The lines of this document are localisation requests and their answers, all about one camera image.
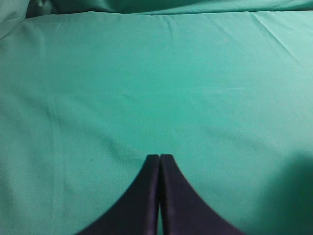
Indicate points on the green cloth backdrop and cover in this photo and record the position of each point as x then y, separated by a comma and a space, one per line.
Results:
88, 88

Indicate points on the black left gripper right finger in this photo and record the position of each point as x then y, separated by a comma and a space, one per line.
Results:
183, 211

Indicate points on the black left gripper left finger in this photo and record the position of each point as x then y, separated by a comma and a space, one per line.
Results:
136, 211

